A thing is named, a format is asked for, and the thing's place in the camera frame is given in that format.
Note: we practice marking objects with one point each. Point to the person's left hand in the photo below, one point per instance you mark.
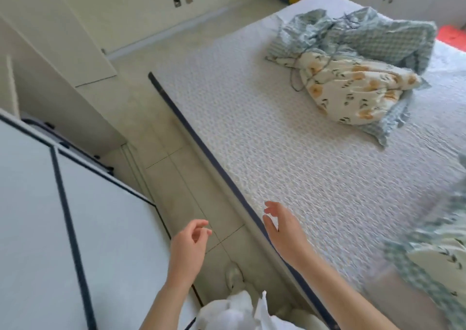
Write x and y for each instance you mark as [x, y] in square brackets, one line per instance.
[185, 253]

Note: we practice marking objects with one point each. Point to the person's right hand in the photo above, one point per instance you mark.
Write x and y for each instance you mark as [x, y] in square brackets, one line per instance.
[287, 235]

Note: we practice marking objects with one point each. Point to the person's left thumb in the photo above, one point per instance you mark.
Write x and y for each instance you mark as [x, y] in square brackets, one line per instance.
[204, 234]

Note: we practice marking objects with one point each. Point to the person's right thumb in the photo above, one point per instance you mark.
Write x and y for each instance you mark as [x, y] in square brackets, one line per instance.
[268, 222]

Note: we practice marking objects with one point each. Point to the person's right forearm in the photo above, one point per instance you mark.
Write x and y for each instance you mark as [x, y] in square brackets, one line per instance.
[338, 297]

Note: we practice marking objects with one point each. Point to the person's left forearm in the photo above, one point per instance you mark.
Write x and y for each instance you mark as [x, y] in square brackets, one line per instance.
[167, 308]

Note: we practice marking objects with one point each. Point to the person's white slipper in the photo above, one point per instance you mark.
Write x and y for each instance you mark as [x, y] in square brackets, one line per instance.
[233, 277]

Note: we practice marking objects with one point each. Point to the white quilted mattress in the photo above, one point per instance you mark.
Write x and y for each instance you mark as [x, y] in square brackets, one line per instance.
[273, 140]

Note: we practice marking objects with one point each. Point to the person's white garment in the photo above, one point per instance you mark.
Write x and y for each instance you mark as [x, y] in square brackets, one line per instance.
[233, 313]

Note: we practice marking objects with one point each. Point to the beige pillow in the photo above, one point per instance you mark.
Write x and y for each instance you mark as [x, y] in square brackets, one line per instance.
[396, 300]

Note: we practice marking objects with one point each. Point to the blue checked floral duvet cover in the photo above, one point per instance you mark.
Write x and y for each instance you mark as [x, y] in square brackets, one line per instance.
[356, 78]

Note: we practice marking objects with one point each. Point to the blue checked floral pillowcase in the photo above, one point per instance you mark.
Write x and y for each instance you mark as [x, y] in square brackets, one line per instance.
[437, 253]

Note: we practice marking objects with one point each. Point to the white panel with dark trim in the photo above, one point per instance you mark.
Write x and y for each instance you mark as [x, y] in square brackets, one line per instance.
[32, 231]

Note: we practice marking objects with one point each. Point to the cream wardrobe body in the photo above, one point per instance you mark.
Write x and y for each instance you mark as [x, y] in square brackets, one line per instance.
[65, 111]

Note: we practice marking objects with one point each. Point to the cream wardrobe door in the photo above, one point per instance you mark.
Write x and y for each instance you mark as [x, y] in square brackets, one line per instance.
[54, 23]

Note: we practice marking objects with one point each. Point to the red plastic object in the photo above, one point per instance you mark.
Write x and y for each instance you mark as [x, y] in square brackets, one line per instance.
[453, 38]

